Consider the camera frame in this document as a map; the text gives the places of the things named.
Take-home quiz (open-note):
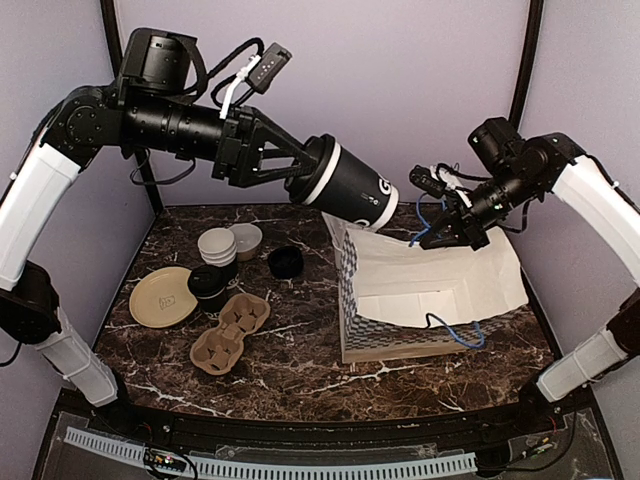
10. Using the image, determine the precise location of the white slotted cable duct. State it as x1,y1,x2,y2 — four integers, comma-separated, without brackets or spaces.
64,427,477,479

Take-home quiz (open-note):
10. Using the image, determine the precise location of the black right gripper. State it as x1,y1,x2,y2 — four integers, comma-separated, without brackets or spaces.
420,165,540,249

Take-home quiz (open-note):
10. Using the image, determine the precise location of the black coffee cup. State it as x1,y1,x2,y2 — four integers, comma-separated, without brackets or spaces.
187,264,229,318
285,134,399,231

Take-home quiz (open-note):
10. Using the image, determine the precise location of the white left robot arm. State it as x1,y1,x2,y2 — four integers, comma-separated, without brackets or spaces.
1,85,141,436

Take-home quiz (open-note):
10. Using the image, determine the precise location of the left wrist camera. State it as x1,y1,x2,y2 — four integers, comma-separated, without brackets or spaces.
118,27,197,95

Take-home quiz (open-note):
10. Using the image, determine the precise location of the black front rail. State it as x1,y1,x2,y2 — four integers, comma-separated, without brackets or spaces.
83,401,569,450

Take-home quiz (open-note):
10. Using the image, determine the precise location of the stack of paper cups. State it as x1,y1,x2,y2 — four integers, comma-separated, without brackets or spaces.
197,228,239,289

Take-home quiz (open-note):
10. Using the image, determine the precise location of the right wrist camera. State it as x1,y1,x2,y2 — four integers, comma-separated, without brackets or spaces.
467,117,524,174

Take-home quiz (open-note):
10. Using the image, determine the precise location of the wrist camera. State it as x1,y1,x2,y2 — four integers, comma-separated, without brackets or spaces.
118,27,197,95
467,117,524,174

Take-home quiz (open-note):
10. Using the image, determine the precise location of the brown pulp cup carrier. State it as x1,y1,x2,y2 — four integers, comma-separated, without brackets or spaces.
190,293,271,376

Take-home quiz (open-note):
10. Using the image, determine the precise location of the checkered paper bag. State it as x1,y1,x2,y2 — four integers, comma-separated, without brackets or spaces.
323,215,528,363

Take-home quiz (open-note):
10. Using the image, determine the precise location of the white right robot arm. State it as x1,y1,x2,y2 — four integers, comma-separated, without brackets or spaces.
410,119,639,434

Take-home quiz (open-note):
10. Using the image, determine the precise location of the white ceramic bowl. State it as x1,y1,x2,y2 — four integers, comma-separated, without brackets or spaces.
229,223,263,262

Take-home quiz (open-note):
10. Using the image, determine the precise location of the stack of black lids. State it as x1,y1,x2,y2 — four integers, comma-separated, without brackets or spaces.
267,246,304,280

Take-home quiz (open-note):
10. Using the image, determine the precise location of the beige round plate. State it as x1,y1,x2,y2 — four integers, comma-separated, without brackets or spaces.
129,266,198,329

